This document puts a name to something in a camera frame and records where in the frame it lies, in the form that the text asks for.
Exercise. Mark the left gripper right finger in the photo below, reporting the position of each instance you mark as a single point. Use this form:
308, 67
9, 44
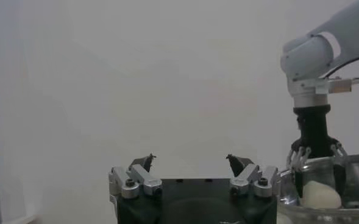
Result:
249, 179

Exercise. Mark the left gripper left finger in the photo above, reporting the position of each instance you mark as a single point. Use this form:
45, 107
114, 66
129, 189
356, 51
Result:
136, 182

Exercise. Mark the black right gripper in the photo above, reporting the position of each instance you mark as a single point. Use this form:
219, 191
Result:
314, 131

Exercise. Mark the white steamed baozi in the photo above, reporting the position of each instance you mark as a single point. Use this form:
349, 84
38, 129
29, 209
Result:
319, 196

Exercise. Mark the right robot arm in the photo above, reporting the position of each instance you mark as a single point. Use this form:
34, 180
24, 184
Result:
307, 58

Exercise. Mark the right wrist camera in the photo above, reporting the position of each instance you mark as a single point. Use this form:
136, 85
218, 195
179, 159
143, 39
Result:
339, 86

